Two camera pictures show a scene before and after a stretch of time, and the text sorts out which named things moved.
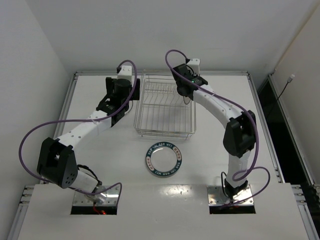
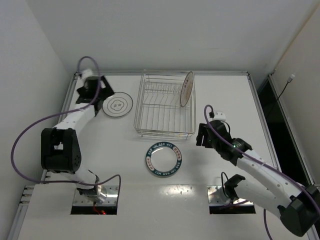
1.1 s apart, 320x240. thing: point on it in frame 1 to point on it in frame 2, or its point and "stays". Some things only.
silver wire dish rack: [161, 111] stays
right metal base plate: [217, 197] stays
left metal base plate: [111, 197] stays
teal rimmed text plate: [163, 159] stays
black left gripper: [136, 89] to [100, 88]
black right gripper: [178, 75] to [204, 135]
